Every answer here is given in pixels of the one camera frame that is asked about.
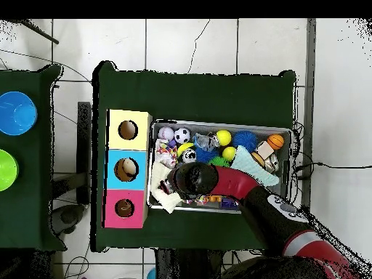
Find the dark thin rod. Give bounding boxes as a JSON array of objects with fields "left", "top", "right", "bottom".
[{"left": 12, "top": 19, "right": 60, "bottom": 45}]

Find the white colourful-dotted wrapper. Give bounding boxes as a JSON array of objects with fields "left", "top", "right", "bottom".
[{"left": 154, "top": 138, "right": 179, "bottom": 169}]

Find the yellow foam ball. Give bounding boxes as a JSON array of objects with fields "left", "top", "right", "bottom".
[
  {"left": 215, "top": 129, "right": 233, "bottom": 147},
  {"left": 221, "top": 145, "right": 237, "bottom": 163}
]

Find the blue spiky rubber ball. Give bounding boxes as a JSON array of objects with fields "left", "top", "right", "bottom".
[{"left": 232, "top": 130, "right": 259, "bottom": 153}]

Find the plain wooden block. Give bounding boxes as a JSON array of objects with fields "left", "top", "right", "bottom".
[{"left": 256, "top": 141, "right": 275, "bottom": 160}]

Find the dark grey rounded base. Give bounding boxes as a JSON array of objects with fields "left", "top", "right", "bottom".
[{"left": 50, "top": 203, "right": 86, "bottom": 236}]

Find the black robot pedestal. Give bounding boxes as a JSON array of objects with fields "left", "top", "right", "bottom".
[{"left": 153, "top": 248, "right": 227, "bottom": 279}]

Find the small soccer ball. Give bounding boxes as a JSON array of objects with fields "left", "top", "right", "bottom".
[{"left": 173, "top": 127, "right": 191, "bottom": 145}]

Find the blue round object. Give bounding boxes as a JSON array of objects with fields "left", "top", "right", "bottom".
[{"left": 0, "top": 91, "right": 39, "bottom": 137}]

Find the crushed silver drink can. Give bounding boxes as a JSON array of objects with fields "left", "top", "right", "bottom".
[{"left": 182, "top": 148, "right": 198, "bottom": 164}]

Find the shallow wire mesh bin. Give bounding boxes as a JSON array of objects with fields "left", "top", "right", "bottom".
[{"left": 145, "top": 118, "right": 294, "bottom": 217}]

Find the black power cable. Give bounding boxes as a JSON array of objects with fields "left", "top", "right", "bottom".
[{"left": 293, "top": 161, "right": 372, "bottom": 175}]

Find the small white baseball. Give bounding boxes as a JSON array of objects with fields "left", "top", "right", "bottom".
[{"left": 157, "top": 126, "right": 175, "bottom": 142}]

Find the light blue muslin cloth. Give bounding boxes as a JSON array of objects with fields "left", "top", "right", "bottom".
[{"left": 230, "top": 145, "right": 280, "bottom": 187}]

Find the green plastic bowl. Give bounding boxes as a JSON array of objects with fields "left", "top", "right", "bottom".
[{"left": 0, "top": 148, "right": 20, "bottom": 193}]

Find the wooden box with three holes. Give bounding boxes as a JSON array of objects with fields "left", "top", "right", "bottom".
[{"left": 102, "top": 109, "right": 153, "bottom": 230}]

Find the small orange basketball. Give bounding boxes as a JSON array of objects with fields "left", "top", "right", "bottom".
[{"left": 266, "top": 133, "right": 285, "bottom": 151}]

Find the cream muslin cloth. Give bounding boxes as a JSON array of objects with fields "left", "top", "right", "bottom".
[{"left": 150, "top": 161, "right": 184, "bottom": 214}]

